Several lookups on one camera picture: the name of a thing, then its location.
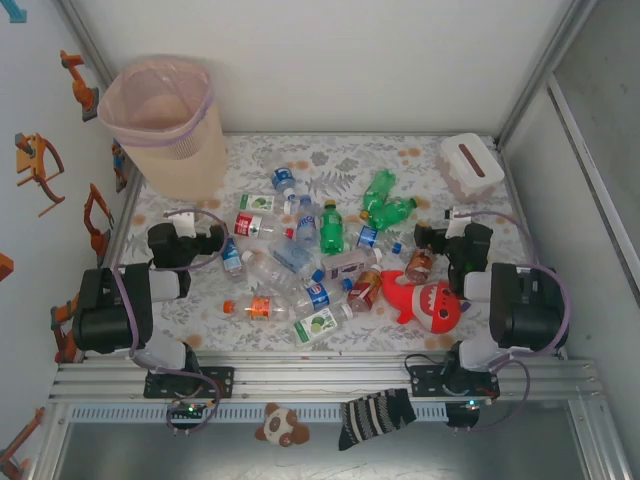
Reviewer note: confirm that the brown coffee drink bottle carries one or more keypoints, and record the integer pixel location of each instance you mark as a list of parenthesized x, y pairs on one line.
[(419, 265)]

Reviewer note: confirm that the small blue label water bottle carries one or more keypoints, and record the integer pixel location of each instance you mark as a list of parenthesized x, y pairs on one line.
[(231, 257), (282, 179), (368, 235)]

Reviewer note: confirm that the crushed green plastic bottle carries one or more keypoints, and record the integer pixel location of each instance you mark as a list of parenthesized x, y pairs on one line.
[(381, 186), (395, 212)]

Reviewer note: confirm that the red label clear bottle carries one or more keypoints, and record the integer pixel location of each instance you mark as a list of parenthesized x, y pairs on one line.
[(250, 225)]

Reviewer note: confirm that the small lime label bottle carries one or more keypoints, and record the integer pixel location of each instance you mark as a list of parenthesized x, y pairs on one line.
[(256, 202)]

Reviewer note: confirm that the clear bottle white cap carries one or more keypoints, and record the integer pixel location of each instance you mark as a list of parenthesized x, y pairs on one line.
[(267, 270)]

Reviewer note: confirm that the orange label orange cap bottle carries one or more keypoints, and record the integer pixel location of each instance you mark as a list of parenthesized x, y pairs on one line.
[(257, 308)]

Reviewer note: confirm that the red label tea bottle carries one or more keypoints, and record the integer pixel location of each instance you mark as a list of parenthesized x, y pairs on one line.
[(365, 291)]

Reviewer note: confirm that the square purple label bottle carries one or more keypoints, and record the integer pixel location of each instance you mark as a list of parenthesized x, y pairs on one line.
[(347, 264)]

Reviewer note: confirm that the clear bottle light blue cap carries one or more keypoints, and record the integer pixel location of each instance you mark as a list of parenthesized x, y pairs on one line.
[(306, 225)]

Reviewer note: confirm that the intact green Sprite bottle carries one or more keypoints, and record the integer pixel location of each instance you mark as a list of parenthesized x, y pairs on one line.
[(332, 230)]

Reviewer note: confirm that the clear Pepsi bottle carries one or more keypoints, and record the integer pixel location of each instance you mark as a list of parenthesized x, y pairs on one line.
[(317, 296)]

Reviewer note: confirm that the large lime label bottle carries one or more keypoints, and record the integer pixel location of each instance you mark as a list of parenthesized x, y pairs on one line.
[(317, 326)]

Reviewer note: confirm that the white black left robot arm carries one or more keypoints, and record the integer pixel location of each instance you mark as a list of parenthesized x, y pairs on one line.
[(110, 310)]

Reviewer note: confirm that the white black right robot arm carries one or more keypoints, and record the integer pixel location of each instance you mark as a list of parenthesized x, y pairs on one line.
[(525, 310)]

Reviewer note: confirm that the beige ribbed plastic bin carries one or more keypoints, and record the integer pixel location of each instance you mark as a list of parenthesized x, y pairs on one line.
[(190, 165)]

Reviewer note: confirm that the red shark plush toy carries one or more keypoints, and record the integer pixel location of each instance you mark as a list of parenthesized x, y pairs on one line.
[(420, 300)]

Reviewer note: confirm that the white pink tissue box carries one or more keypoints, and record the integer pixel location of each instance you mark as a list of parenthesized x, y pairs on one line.
[(450, 150)]

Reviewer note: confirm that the floral grey tablecloth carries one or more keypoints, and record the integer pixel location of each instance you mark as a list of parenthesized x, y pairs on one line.
[(240, 340)]

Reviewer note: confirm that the black controller board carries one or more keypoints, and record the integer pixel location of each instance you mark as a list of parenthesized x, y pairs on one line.
[(462, 412), (187, 409)]

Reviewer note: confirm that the black white striped sock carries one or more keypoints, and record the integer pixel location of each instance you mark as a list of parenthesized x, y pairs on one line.
[(375, 415)]

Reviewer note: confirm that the brown white panda plush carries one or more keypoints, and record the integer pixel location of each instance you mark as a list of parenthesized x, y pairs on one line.
[(277, 425)]

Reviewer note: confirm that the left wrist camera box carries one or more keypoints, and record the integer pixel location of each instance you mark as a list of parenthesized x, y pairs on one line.
[(182, 222)]

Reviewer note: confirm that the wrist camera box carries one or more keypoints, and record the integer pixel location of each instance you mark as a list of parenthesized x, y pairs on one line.
[(182, 222), (457, 220)]

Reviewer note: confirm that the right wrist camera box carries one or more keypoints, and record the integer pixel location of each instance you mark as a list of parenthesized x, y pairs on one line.
[(457, 220)]

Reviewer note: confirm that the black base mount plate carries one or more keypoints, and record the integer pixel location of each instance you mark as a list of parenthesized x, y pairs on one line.
[(220, 382), (425, 382)]

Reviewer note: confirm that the aluminium frame post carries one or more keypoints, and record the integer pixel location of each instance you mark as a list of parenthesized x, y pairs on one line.
[(86, 35), (543, 70)]

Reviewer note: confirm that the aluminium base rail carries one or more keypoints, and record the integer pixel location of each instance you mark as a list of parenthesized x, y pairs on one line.
[(325, 375)]

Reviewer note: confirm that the blue wall model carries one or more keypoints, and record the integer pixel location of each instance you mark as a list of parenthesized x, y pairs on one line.
[(17, 12)]

